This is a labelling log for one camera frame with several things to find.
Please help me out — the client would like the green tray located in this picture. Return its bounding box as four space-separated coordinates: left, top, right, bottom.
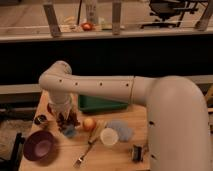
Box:
78 95 128 113

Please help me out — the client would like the red fruit on shelf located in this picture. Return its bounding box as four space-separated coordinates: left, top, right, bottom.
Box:
81 22 94 31

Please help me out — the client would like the fork with wooden handle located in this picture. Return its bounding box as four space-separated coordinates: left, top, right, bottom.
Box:
73 121 106 169

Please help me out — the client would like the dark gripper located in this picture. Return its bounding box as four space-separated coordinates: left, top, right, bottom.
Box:
56 111 79 130

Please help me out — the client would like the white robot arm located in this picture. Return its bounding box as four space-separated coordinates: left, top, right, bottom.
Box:
39 61 212 171

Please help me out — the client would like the black office chair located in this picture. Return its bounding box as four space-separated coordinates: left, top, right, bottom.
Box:
141 0 209 28

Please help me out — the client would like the purple bowl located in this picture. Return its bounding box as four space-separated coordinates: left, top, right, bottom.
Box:
23 130 55 161

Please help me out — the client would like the red yellow apple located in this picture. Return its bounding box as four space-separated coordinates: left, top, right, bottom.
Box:
82 117 96 131

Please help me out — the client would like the blue cloth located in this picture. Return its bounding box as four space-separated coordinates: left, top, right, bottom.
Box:
107 120 133 142

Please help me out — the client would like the small dark round can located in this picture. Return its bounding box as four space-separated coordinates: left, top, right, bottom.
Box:
34 114 48 127

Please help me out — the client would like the translucent plastic cup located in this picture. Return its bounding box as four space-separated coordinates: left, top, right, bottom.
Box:
100 128 119 147

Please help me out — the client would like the dark purple grapes bunch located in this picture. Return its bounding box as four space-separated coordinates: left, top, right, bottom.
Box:
62 124 77 138

